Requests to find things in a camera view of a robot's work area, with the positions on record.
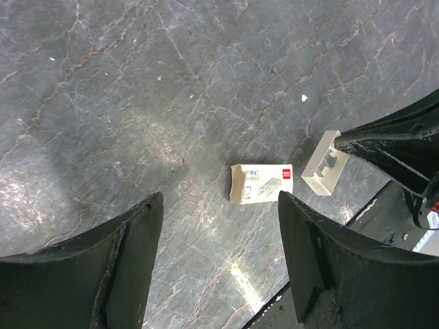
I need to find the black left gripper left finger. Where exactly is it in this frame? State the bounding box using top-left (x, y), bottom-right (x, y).
top-left (1, 193), bottom-right (164, 328)

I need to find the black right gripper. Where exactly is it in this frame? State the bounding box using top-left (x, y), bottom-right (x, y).
top-left (335, 90), bottom-right (438, 230)

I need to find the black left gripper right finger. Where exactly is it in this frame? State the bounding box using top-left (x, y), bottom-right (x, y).
top-left (278, 191), bottom-right (438, 328)

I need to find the white staple box tray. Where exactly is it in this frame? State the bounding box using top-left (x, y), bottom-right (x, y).
top-left (301, 130), bottom-right (349, 196)

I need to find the staple box with red label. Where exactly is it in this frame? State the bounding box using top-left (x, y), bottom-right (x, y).
top-left (229, 164), bottom-right (294, 205)

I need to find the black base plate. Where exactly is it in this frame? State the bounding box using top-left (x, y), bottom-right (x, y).
top-left (247, 182), bottom-right (438, 328)

